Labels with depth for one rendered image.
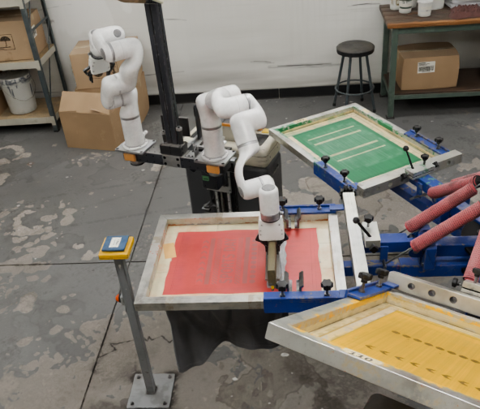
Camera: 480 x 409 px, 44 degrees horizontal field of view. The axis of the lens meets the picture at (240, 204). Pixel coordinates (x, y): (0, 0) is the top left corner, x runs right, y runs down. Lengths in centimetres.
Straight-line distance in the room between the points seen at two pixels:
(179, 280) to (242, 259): 27
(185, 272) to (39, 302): 176
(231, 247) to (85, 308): 156
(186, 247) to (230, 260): 22
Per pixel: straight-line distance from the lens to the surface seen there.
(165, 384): 331
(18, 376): 364
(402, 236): 244
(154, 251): 252
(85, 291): 401
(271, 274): 226
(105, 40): 278
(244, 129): 232
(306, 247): 251
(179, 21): 605
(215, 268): 244
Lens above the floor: 249
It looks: 33 degrees down
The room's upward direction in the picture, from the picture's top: 6 degrees counter-clockwise
